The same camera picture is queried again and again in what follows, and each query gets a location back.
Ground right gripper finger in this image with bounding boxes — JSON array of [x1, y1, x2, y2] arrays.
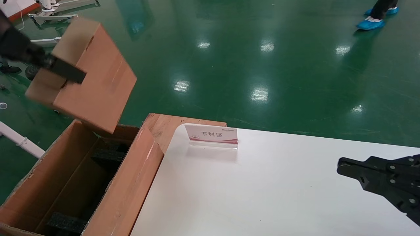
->
[[337, 155, 420, 189], [339, 167, 420, 226]]

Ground white tube frame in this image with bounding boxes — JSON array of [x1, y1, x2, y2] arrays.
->
[[0, 121, 45, 160]]

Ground large cardboard box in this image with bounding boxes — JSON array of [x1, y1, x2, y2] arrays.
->
[[0, 120, 164, 236]]

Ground white panel orange edge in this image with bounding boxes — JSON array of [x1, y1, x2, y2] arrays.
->
[[0, 0, 40, 23]]

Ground white floor bar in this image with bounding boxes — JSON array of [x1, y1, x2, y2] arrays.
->
[[30, 37, 63, 47]]

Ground white stand base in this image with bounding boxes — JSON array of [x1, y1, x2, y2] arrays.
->
[[36, 0, 100, 13]]

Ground black stand foot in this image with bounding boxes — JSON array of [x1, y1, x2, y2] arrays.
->
[[0, 61, 22, 74]]

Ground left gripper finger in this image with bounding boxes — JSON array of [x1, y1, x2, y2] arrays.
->
[[29, 46, 87, 84]]

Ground blue shoe cover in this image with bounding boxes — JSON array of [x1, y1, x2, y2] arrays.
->
[[364, 6, 399, 16], [356, 16, 386, 30]]

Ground acrylic sign red white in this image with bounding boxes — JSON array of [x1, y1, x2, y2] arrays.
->
[[184, 124, 239, 150]]

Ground small cardboard box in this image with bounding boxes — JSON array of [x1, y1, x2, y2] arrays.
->
[[26, 16, 137, 134]]

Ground black foam block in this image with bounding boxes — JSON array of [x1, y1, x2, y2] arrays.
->
[[91, 138, 130, 171], [46, 212, 87, 235]]

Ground person legs black trousers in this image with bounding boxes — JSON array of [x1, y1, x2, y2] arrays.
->
[[371, 0, 398, 20]]

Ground white floor frame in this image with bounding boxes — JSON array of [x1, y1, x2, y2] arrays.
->
[[28, 13, 79, 27]]

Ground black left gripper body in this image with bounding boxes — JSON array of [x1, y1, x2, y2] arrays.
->
[[0, 11, 35, 63]]

